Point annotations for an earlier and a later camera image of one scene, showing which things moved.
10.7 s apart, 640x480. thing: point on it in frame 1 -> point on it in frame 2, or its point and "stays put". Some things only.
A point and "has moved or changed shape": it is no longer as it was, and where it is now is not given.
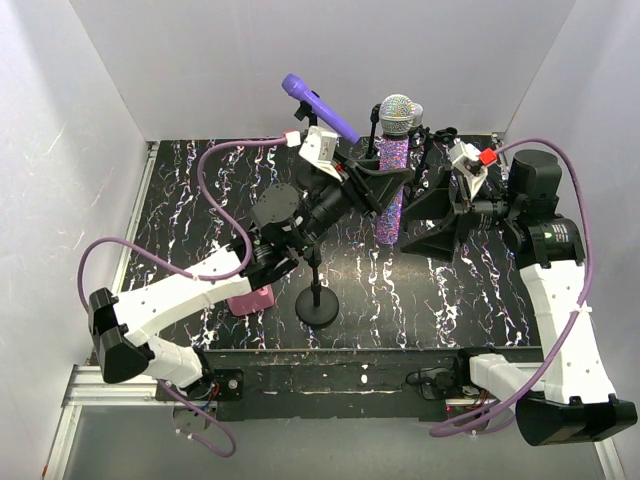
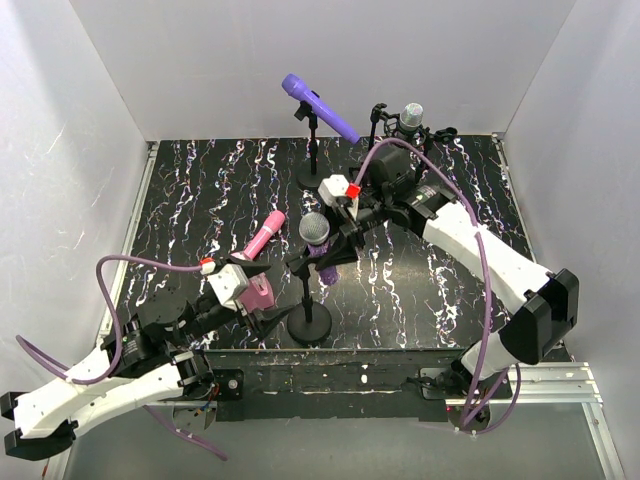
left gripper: [357, 185] -> [248, 310]
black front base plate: [328, 383] stays put
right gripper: [458, 209] -> [353, 230]
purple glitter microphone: [396, 117] -> [314, 229]
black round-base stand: [316, 307] has moved or changed shape
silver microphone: [416, 115] stays put
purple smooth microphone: [293, 84] stays put
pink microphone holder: [263, 297] stays put
